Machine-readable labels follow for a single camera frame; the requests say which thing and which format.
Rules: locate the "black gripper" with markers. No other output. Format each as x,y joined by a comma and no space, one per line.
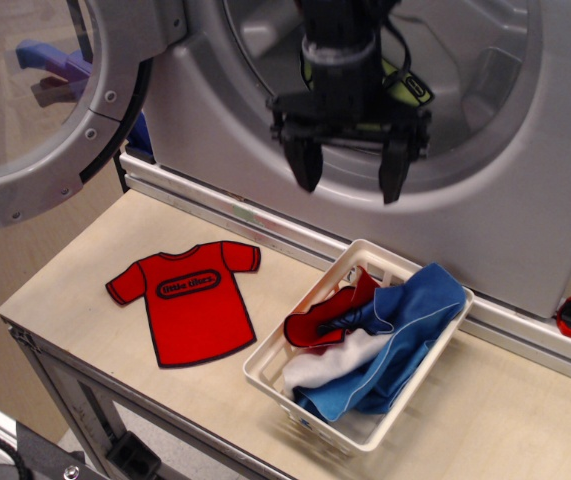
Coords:
350,106

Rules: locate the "green felt garment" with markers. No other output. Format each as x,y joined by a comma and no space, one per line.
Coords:
399,92

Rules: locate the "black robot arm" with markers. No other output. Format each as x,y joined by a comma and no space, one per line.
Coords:
345,33

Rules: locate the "grey toy washing machine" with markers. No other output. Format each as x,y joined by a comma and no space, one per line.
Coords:
491,201

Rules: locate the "white plastic laundry basket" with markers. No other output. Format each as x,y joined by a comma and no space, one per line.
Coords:
355,431

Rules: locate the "green felt sock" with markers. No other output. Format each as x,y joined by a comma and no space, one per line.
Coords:
420,89

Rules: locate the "blue cloth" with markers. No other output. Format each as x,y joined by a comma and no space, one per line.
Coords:
415,314

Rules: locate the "red felt garment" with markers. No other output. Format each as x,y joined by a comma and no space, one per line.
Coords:
329,322

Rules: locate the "white cloth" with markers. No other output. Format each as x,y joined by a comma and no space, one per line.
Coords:
317,367

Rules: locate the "red felt t-shirt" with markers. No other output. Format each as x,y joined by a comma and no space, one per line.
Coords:
195,310

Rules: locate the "round grey washer door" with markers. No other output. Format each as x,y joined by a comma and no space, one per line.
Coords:
56,135

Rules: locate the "aluminium rail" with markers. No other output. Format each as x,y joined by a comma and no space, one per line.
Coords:
538,340

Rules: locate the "blue plastic handle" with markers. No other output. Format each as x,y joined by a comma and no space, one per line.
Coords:
71,67

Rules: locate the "metal table frame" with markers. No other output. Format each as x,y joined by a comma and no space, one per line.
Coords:
88,399

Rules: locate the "black bracket with bolt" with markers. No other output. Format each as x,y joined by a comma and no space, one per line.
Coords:
47,460

